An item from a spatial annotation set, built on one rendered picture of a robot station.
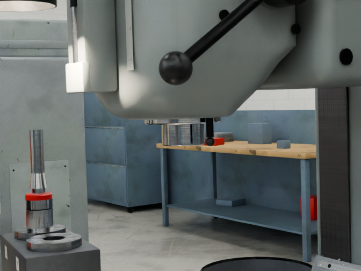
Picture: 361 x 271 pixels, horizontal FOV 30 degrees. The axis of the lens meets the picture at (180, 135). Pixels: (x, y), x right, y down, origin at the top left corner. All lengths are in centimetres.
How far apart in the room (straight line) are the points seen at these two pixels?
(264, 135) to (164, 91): 588
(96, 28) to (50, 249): 50
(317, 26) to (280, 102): 606
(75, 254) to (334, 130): 45
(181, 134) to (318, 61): 16
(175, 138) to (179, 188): 756
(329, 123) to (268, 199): 594
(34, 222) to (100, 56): 58
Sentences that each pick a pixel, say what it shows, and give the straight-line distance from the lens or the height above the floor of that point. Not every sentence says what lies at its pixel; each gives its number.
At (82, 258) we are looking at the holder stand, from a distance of 109.
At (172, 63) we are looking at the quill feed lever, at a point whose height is 136.
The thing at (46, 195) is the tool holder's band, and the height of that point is 117.
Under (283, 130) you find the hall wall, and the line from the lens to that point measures 676.
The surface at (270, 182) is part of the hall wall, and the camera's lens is 696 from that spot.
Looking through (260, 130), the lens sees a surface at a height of 102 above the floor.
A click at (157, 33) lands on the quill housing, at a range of 64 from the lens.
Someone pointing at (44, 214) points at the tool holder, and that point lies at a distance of 120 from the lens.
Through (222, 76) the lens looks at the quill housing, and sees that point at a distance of 68.
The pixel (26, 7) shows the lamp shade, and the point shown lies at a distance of 68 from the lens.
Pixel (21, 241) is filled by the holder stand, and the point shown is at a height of 110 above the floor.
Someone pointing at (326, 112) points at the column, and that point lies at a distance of 109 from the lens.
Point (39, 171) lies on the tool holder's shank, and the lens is 120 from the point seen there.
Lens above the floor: 133
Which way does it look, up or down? 3 degrees down
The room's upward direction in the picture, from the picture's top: 2 degrees counter-clockwise
